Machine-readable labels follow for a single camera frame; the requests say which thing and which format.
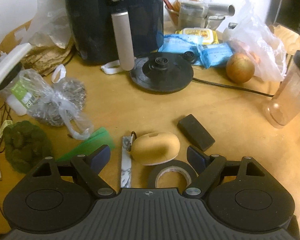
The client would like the black electrical tape roll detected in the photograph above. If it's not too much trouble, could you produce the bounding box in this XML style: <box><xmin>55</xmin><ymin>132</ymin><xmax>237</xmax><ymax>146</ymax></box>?
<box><xmin>147</xmin><ymin>160</ymin><xmax>197</xmax><ymax>188</ymax></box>

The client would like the black rectangular block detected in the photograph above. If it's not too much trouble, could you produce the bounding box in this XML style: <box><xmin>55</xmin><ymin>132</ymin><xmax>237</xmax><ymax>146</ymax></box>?
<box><xmin>177</xmin><ymin>114</ymin><xmax>215</xmax><ymax>152</ymax></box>

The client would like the marble pattern stick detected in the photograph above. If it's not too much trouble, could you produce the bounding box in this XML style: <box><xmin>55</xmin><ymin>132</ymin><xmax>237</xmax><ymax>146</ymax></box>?
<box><xmin>120</xmin><ymin>136</ymin><xmax>132</xmax><ymax>188</ymax></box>

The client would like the green net bag of nuts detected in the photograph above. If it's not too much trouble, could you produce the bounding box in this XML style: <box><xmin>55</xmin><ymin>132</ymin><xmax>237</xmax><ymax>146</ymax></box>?
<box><xmin>3</xmin><ymin>120</ymin><xmax>53</xmax><ymax>173</ymax></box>

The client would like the plastic bag of seeds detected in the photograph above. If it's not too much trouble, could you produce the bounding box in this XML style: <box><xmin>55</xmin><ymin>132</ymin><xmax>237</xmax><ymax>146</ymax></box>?
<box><xmin>19</xmin><ymin>69</ymin><xmax>94</xmax><ymax>140</ymax></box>

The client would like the yellow onion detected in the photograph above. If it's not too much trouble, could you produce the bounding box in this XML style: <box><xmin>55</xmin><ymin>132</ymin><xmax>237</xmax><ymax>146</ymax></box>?
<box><xmin>226</xmin><ymin>53</ymin><xmax>255</xmax><ymax>83</ymax></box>

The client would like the black kettle base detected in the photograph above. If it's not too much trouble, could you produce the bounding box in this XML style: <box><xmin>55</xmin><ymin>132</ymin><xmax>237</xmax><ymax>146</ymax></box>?
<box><xmin>129</xmin><ymin>52</ymin><xmax>193</xmax><ymax>94</ymax></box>

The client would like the clear shaker bottle grey lid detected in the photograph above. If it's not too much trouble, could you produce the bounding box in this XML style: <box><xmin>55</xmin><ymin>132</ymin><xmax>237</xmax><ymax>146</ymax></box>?
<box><xmin>264</xmin><ymin>50</ymin><xmax>300</xmax><ymax>128</ymax></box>

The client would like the small black knob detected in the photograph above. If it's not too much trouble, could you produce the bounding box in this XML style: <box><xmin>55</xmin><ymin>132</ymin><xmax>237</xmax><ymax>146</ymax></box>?
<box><xmin>183</xmin><ymin>51</ymin><xmax>197</xmax><ymax>64</ymax></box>

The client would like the blue wet wipes pack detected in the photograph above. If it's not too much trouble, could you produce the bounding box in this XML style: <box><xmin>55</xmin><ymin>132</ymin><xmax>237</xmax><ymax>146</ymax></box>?
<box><xmin>158</xmin><ymin>34</ymin><xmax>203</xmax><ymax>59</ymax></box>

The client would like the white power bank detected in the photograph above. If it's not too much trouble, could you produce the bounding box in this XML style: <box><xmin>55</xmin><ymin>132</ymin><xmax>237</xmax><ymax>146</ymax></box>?
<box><xmin>0</xmin><ymin>43</ymin><xmax>32</xmax><ymax>84</ymax></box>

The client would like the yellow wet wipes pack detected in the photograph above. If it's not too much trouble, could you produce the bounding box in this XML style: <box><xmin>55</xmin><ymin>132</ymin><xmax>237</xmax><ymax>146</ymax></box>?
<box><xmin>175</xmin><ymin>28</ymin><xmax>219</xmax><ymax>44</ymax></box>

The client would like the white plastic bag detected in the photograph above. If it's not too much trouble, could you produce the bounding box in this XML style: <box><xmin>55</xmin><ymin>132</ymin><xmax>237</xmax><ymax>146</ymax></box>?
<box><xmin>223</xmin><ymin>15</ymin><xmax>287</xmax><ymax>82</ymax></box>

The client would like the black air fryer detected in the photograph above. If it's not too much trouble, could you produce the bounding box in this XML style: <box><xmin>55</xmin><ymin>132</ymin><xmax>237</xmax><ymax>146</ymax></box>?
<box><xmin>65</xmin><ymin>0</ymin><xmax>164</xmax><ymax>70</ymax></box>

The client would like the clear plastic bag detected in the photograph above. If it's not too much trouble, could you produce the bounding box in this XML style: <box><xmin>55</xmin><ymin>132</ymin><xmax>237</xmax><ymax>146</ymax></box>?
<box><xmin>21</xmin><ymin>0</ymin><xmax>71</xmax><ymax>49</ymax></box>

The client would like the foil roll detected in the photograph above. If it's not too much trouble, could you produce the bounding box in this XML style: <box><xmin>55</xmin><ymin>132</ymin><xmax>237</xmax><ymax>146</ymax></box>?
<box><xmin>179</xmin><ymin>1</ymin><xmax>235</xmax><ymax>18</ymax></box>

